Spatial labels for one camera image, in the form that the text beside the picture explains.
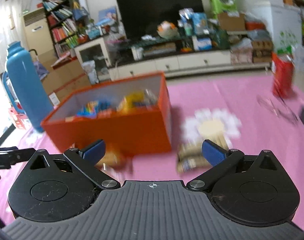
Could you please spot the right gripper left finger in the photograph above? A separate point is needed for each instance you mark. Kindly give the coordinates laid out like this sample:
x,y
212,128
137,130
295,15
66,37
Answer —
x,y
86,159

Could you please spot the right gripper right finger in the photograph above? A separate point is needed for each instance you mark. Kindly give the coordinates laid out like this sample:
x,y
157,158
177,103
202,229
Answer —
x,y
221,160

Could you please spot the beige snack packet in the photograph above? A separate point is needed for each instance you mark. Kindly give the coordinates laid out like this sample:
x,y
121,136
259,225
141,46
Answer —
x,y
190,157

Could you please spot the yellow bread snack packet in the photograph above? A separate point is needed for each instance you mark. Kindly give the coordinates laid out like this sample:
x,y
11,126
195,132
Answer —
x,y
137,99

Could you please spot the pink floral tablecloth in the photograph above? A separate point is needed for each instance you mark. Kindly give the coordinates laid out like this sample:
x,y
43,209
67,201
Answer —
x,y
236,94

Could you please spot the orange storage box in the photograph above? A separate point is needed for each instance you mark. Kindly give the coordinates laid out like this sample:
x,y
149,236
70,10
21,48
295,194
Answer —
x,y
140,130

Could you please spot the blue thermos bottle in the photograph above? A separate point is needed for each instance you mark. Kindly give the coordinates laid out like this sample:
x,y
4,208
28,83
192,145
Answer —
x,y
23,86

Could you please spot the large cardboard box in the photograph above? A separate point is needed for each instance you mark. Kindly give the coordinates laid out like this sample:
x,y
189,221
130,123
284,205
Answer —
x,y
63,80

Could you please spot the white glass door cabinet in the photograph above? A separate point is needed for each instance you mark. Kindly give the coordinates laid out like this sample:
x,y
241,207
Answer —
x,y
95,50

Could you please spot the white tv stand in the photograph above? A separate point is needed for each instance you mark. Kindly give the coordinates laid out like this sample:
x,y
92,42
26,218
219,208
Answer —
x,y
179,56

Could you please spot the red soda can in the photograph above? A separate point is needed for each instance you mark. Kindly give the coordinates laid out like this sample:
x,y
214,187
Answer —
x,y
283,75

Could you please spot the standing air conditioner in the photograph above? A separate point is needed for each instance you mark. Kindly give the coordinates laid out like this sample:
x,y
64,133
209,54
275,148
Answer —
x,y
37,31

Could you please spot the dark bookshelf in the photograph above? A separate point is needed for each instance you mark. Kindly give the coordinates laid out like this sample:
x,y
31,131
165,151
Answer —
x,y
63,23

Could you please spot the fruit basket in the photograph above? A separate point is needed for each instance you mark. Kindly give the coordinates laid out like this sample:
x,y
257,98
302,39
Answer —
x,y
167,30

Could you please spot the black television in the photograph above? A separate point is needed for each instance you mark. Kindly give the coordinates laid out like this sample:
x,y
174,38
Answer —
x,y
142,17

